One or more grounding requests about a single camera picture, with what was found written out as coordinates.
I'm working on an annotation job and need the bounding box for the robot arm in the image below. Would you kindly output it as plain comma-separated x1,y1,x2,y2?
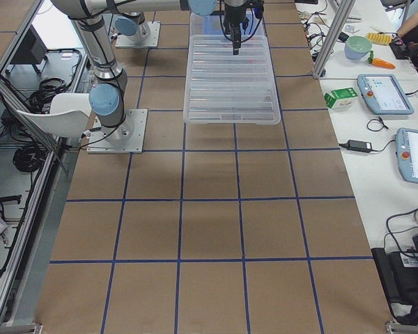
52,1,251,143
114,13,247,55

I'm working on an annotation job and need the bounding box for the aluminium frame post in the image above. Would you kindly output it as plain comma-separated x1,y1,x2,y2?
312,0,355,79

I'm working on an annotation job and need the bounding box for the teach pendant tablet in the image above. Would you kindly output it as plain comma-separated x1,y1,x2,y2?
396,128,418,184
357,74,415,115

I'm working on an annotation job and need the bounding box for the clear plastic box lid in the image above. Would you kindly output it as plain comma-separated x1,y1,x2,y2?
183,35,281,125

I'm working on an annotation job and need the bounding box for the yellow toy corn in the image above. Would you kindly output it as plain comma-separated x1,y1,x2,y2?
366,33,393,45

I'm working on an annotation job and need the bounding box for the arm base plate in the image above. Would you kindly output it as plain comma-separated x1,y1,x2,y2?
115,17,161,49
86,109,148,154

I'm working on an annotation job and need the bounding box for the clear plastic storage box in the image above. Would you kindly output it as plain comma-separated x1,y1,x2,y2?
189,10,268,41

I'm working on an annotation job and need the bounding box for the black power adapter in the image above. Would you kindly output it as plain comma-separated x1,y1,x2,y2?
339,139,373,153

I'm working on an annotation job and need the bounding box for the white chair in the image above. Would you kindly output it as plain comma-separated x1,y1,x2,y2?
17,93,91,138

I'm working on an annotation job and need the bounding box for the green bowl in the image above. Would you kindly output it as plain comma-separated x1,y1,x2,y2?
344,35,373,60

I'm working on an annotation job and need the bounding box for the toy carrot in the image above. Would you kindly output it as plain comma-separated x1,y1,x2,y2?
367,50,396,70

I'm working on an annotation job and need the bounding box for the green white carton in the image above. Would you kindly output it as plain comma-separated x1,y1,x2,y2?
324,87,358,109

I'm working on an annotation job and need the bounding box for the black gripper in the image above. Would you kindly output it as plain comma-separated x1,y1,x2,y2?
223,0,249,55

